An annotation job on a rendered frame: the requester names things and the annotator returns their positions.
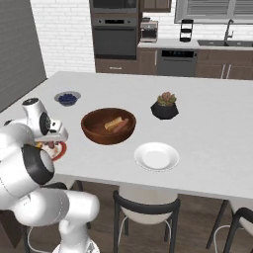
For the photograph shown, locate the silver coffee machine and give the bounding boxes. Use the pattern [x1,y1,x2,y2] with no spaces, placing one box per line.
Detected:
[139,19,159,43]

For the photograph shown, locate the grey sink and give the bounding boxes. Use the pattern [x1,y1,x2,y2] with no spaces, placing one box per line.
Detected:
[197,39,253,48]

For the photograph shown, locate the window with blinds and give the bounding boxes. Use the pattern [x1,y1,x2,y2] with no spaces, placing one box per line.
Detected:
[174,0,253,25]

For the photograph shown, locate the green succulent plant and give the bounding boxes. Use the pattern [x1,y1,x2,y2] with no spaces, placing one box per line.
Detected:
[156,91,178,108]

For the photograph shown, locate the grey tap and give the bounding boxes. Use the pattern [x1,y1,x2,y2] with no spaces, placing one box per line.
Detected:
[223,18,235,46]

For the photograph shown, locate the brown wooden bowl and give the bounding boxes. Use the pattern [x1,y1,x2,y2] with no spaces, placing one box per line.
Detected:
[80,107,137,146]

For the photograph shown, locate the brown base cupboards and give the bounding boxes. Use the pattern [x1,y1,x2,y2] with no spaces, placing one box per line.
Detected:
[94,46,253,81]

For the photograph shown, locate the small grey bowl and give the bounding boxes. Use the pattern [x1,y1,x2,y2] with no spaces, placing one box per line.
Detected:
[53,90,82,108]

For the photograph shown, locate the dark wall oven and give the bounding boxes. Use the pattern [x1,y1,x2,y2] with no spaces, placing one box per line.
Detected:
[90,13,139,61]

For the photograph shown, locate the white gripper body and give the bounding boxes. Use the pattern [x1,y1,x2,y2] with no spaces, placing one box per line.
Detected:
[35,124,70,144]

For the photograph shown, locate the built-in microwave oven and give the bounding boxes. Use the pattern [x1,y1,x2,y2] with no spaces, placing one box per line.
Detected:
[89,0,139,15]

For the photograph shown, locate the blueberries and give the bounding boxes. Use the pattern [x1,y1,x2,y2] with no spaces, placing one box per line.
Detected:
[58,93,78,104]

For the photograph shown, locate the brown sausage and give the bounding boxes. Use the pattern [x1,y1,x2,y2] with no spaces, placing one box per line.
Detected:
[112,119,130,134]

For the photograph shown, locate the black wire stand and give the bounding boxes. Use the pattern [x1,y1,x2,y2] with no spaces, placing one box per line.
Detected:
[179,18,195,43]

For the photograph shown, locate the yellow bun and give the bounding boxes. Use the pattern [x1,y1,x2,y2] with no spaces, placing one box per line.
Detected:
[104,116,124,131]

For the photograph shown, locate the black plant pot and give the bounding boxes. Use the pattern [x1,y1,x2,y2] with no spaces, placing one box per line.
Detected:
[150,100,180,121]

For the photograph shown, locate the brown wall cupboard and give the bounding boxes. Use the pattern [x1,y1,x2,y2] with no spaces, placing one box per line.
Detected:
[139,0,173,14]

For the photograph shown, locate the grey dishwasher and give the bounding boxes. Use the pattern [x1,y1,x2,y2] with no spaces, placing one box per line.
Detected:
[156,48,199,78]

